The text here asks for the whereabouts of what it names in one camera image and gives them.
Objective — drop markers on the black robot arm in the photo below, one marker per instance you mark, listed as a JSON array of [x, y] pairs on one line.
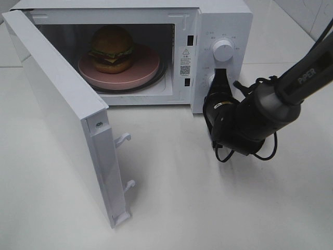
[[269, 104]]

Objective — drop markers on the burger with lettuce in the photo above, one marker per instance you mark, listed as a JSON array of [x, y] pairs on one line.
[[112, 49]]

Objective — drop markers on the white microwave knob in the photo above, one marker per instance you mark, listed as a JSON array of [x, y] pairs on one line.
[[223, 49], [209, 80]]

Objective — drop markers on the white microwave door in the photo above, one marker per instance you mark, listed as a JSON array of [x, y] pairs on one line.
[[76, 116]]

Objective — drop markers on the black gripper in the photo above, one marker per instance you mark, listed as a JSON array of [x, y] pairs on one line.
[[219, 105]]

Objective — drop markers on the glass microwave turntable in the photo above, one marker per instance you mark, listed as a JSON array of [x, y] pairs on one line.
[[160, 74]]

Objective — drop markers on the white microwave oven body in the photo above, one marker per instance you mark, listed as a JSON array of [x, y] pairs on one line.
[[182, 32]]

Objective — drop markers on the pink round plate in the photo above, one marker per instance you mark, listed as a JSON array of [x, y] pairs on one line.
[[145, 66]]

